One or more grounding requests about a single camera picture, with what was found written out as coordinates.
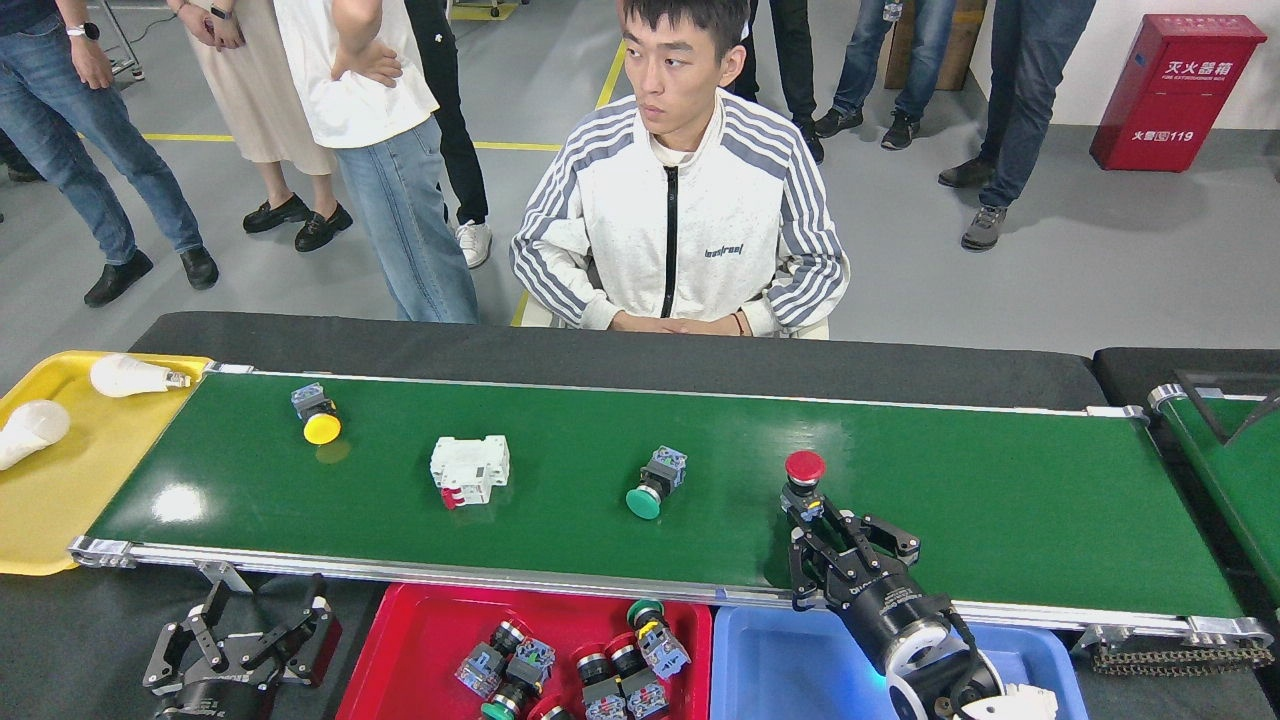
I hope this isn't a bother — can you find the red plastic tray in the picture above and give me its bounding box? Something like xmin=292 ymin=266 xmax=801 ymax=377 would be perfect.
xmin=335 ymin=583 xmax=714 ymax=720

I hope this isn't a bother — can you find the metal rack on casters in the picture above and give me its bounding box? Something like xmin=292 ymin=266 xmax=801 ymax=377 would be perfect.
xmin=98 ymin=0 xmax=147 ymax=83

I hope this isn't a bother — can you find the short green conveyor belt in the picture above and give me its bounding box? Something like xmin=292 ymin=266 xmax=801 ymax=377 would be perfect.
xmin=1148 ymin=383 xmax=1280 ymax=601

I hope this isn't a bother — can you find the black cable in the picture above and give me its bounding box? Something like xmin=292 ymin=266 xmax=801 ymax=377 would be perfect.
xmin=1222 ymin=390 xmax=1280 ymax=446

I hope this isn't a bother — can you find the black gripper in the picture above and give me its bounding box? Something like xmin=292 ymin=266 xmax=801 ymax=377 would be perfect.
xmin=142 ymin=572 xmax=344 ymax=720
xmin=787 ymin=512 xmax=953 ymax=669

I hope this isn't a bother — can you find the black angled bracket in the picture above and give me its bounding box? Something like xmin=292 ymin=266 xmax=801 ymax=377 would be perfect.
xmin=1173 ymin=370 xmax=1233 ymax=446

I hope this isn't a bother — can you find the seated person's right hand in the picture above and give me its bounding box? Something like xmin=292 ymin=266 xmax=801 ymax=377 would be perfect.
xmin=610 ymin=312 xmax=691 ymax=336

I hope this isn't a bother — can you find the red fire extinguisher box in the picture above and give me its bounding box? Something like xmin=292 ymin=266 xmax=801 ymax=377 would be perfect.
xmin=1089 ymin=13 xmax=1268 ymax=173

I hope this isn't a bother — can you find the seated person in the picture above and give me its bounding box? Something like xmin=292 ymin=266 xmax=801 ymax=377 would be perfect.
xmin=510 ymin=0 xmax=851 ymax=338

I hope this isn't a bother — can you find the standing person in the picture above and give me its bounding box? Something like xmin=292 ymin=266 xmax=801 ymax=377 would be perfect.
xmin=405 ymin=0 xmax=494 ymax=269
xmin=938 ymin=0 xmax=1098 ymax=251
xmin=0 ymin=130 xmax=46 ymax=184
xmin=812 ymin=0 xmax=986 ymax=151
xmin=725 ymin=0 xmax=826 ymax=166
xmin=0 ymin=0 xmax=219 ymax=308
xmin=165 ymin=0 xmax=354 ymax=253
xmin=272 ymin=0 xmax=481 ymax=324

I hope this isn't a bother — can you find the yellow plastic tray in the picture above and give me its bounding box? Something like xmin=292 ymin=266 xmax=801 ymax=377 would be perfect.
xmin=0 ymin=350 xmax=213 ymax=578

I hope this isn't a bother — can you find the conveyor drive chain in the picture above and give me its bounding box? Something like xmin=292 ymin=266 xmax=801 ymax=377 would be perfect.
xmin=1090 ymin=640 xmax=1276 ymax=676

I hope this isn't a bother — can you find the yellow push button switch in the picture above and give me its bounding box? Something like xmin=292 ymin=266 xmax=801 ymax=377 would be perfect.
xmin=290 ymin=382 xmax=343 ymax=446

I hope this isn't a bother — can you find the brown cardboard box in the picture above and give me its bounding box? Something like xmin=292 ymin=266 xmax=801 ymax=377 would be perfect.
xmin=885 ymin=0 xmax=971 ymax=91

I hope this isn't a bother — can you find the long green conveyor belt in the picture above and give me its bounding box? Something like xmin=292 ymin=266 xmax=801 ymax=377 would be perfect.
xmin=68 ymin=362 xmax=1276 ymax=656

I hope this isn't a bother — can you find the white light bulb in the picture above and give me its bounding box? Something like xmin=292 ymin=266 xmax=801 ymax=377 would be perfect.
xmin=90 ymin=353 xmax=191 ymax=399
xmin=0 ymin=400 xmax=71 ymax=471

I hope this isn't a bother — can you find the white circuit breaker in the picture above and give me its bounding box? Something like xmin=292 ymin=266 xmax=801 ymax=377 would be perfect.
xmin=430 ymin=434 xmax=511 ymax=511

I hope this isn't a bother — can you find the blue plastic tray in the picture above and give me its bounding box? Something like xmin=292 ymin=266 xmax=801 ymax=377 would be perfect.
xmin=710 ymin=603 xmax=1091 ymax=720

